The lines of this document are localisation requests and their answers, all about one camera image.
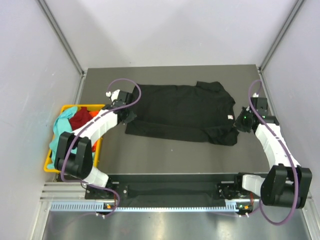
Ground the teal t-shirt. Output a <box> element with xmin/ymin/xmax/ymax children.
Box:
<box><xmin>47</xmin><ymin>106</ymin><xmax>78</xmax><ymax>170</ymax></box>

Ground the orange t-shirt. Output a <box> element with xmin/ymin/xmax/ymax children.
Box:
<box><xmin>89</xmin><ymin>111</ymin><xmax>99</xmax><ymax>118</ymax></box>

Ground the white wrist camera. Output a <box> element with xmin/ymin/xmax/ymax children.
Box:
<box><xmin>105</xmin><ymin>89</ymin><xmax>121</xmax><ymax>102</ymax></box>
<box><xmin>246</xmin><ymin>93</ymin><xmax>259</xmax><ymax>112</ymax></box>

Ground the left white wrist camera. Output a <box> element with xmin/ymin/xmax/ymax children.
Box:
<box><xmin>105</xmin><ymin>89</ymin><xmax>121</xmax><ymax>102</ymax></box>

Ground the left aluminium frame post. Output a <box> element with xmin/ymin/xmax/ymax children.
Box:
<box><xmin>36</xmin><ymin>0</ymin><xmax>87</xmax><ymax>76</ymax></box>

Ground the dark red t-shirt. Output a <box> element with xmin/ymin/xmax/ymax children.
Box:
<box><xmin>69</xmin><ymin>107</ymin><xmax>93</xmax><ymax>131</ymax></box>

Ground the slotted grey cable duct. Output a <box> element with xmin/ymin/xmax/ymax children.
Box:
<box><xmin>50</xmin><ymin>201</ymin><xmax>253</xmax><ymax>214</ymax></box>

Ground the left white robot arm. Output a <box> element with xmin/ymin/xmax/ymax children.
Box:
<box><xmin>54</xmin><ymin>90</ymin><xmax>136</xmax><ymax>199</ymax></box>

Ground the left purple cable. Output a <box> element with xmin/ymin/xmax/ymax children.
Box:
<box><xmin>59</xmin><ymin>77</ymin><xmax>143</xmax><ymax>187</ymax></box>

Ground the aluminium frame post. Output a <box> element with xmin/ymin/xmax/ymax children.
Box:
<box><xmin>36</xmin><ymin>0</ymin><xmax>87</xmax><ymax>76</ymax></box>
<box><xmin>257</xmin><ymin>0</ymin><xmax>306</xmax><ymax>74</ymax></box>

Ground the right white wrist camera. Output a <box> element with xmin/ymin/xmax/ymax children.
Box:
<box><xmin>246</xmin><ymin>93</ymin><xmax>259</xmax><ymax>112</ymax></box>

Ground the right aluminium frame post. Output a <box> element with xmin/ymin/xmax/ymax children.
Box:
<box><xmin>257</xmin><ymin>0</ymin><xmax>306</xmax><ymax>74</ymax></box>

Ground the black t-shirt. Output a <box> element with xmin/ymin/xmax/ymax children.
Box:
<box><xmin>125</xmin><ymin>81</ymin><xmax>239</xmax><ymax>146</ymax></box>

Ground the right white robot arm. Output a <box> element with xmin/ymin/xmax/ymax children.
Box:
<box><xmin>233</xmin><ymin>94</ymin><xmax>313</xmax><ymax>209</ymax></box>

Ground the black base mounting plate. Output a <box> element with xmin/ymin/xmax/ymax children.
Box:
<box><xmin>84</xmin><ymin>173</ymin><xmax>253</xmax><ymax>208</ymax></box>

